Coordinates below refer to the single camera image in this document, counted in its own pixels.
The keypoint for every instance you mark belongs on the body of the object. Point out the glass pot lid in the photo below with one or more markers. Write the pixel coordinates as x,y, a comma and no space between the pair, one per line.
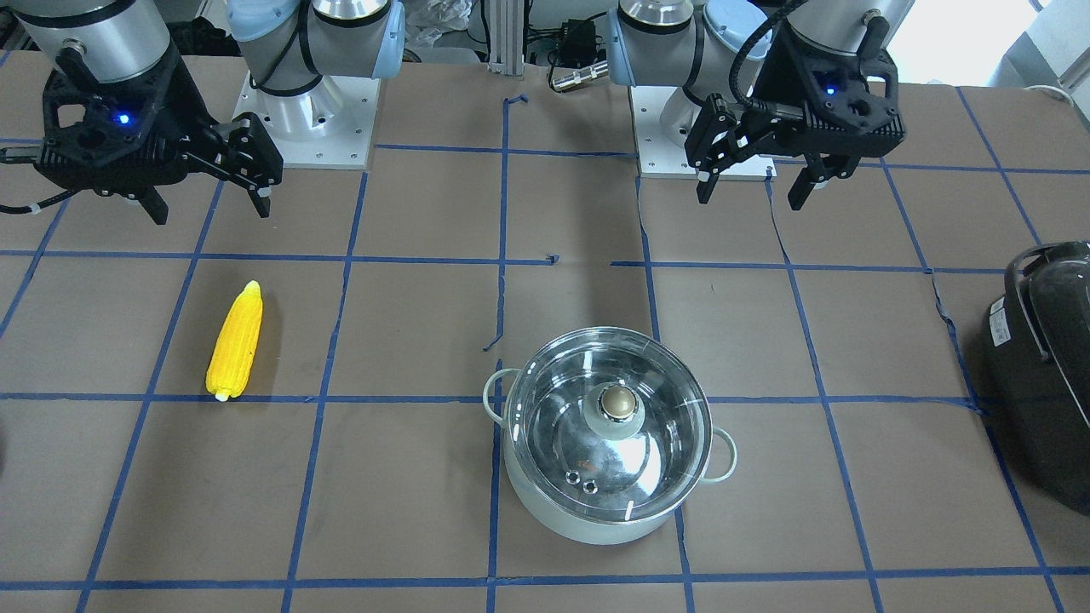
606,421

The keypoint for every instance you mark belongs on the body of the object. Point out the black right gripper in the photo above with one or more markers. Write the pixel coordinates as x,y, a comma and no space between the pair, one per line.
188,102

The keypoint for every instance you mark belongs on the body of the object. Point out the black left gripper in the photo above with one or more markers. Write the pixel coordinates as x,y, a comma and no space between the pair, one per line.
777,83

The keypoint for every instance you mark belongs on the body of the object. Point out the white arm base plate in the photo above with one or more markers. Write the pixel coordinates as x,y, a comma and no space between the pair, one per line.
662,117
330,127

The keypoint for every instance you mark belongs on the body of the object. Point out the dark brown rice cooker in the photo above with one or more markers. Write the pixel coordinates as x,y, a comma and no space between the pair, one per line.
1038,353

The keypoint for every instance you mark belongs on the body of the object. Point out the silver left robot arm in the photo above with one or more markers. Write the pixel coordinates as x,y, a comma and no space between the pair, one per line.
720,46

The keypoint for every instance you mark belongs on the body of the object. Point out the yellow corn cob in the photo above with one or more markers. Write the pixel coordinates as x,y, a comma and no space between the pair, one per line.
228,372

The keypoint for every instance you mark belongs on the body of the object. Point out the aluminium frame post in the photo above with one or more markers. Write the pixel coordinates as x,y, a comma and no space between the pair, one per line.
506,37

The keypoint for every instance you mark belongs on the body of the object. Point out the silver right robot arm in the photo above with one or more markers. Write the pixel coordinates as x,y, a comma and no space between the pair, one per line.
289,47

